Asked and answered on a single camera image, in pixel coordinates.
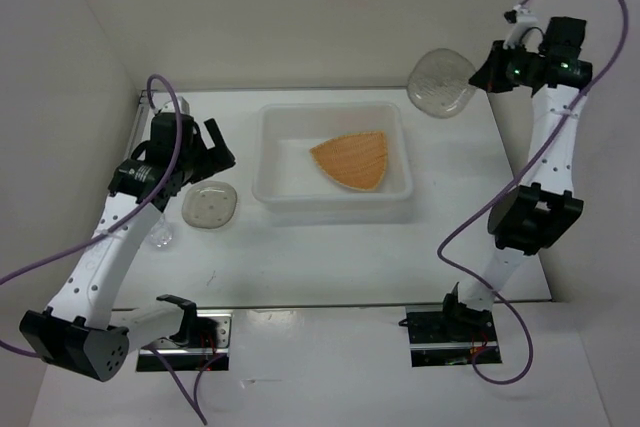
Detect clear glass plate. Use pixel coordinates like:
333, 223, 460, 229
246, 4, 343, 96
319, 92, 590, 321
406, 48, 476, 119
181, 181, 238, 230

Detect triangular woven bamboo tray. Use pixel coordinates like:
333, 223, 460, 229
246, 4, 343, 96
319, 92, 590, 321
310, 131, 388, 192

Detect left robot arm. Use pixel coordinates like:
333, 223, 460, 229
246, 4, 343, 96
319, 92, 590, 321
19, 113, 235, 382

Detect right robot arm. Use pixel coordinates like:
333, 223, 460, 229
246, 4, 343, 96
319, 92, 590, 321
438, 12, 593, 340

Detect white plastic bin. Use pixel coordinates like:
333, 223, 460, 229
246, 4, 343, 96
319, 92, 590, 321
252, 102, 414, 225

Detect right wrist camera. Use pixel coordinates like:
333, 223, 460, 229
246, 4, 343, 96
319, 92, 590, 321
503, 4, 538, 50

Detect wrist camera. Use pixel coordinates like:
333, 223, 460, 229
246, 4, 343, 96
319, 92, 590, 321
156, 96, 190, 115
503, 4, 538, 50

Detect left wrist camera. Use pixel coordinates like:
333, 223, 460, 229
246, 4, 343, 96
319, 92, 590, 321
156, 96, 190, 115

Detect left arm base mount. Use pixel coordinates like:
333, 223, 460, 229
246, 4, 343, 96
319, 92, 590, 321
129, 309, 233, 373

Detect aluminium table edge rail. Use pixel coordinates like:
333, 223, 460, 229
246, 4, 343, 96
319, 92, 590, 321
196, 300, 443, 310

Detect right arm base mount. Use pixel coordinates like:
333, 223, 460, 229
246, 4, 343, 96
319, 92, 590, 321
398, 306, 502, 368

